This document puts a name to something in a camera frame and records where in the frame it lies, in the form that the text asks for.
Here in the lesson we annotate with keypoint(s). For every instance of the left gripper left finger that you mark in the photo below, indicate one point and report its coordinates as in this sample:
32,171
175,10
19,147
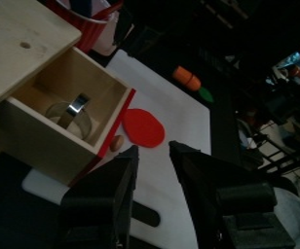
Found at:
98,207

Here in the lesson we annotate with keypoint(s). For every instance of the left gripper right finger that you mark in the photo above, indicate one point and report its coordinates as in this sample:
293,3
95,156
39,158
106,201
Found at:
234,214

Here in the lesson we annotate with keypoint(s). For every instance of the wooden drawer red front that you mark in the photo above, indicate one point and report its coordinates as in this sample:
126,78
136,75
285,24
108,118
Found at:
43,146

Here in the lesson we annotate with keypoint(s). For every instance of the round metal dough cutter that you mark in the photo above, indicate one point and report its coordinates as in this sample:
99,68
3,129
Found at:
72,112

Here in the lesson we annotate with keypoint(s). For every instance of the light wooden drawer cabinet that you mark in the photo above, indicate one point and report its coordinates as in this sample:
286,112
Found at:
21,42

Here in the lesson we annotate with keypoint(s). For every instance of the pale grey fabric bundle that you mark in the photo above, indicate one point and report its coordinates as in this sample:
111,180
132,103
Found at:
293,210

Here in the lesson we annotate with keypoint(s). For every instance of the white cutting board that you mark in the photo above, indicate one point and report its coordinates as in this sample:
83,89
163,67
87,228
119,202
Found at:
174,123

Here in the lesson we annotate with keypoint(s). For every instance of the orange toy carrot green top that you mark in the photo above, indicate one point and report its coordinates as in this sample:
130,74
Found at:
186,78

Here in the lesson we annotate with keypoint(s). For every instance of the red cup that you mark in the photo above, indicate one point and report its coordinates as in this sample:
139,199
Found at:
84,30

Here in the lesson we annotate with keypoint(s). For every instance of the blue utensil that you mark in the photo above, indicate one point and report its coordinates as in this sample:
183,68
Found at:
80,6

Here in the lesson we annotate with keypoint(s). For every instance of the black metal chair frame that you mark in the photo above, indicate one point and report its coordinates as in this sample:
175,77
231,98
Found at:
286,159

